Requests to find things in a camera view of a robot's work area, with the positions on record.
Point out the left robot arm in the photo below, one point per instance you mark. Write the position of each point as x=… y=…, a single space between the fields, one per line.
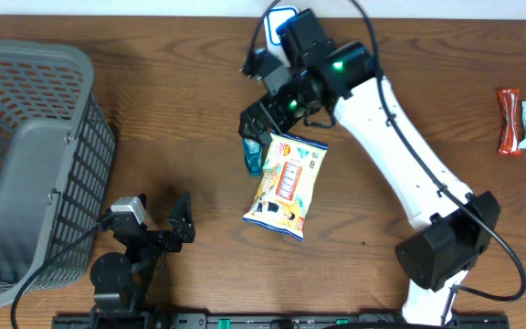
x=122 y=280

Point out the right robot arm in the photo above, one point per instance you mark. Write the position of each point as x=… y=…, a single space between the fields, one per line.
x=452 y=226

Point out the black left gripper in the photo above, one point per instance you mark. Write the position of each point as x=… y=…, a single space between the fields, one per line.
x=181 y=233

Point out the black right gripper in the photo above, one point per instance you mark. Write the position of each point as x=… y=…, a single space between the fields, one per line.
x=267 y=107

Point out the yellow snack chip bag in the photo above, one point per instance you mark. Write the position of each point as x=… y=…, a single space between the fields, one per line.
x=289 y=173

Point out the grey plastic shopping basket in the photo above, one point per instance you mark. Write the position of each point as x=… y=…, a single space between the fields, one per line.
x=56 y=153

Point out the teal bottle with grey cap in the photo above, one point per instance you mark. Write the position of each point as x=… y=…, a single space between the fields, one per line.
x=253 y=156

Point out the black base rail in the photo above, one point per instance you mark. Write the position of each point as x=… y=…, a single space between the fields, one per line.
x=226 y=321

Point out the red orange snack bar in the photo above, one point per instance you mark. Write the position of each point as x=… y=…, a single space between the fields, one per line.
x=508 y=101

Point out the white barcode scanner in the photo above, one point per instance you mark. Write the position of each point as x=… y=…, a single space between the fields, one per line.
x=276 y=17

